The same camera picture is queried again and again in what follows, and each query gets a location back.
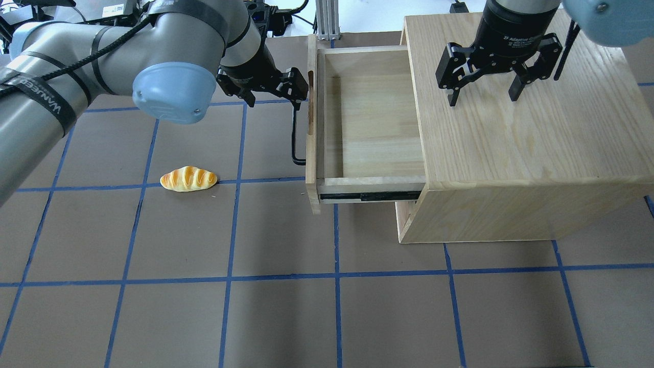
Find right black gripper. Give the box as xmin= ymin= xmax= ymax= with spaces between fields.
xmin=435 ymin=1 xmax=563 ymax=107

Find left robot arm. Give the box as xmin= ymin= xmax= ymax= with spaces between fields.
xmin=1 ymin=1 xmax=309 ymax=203

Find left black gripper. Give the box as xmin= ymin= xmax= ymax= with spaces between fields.
xmin=216 ymin=36 xmax=309 ymax=111

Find bread roll toy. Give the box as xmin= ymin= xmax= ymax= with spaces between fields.
xmin=159 ymin=166 xmax=219 ymax=193

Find black drawer handle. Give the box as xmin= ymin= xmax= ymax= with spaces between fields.
xmin=291 ymin=103 xmax=307 ymax=166

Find wooden drawer cabinet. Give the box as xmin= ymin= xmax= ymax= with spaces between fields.
xmin=395 ymin=13 xmax=653 ymax=244

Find aluminium frame post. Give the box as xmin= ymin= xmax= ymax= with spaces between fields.
xmin=315 ymin=0 xmax=341 ymax=40

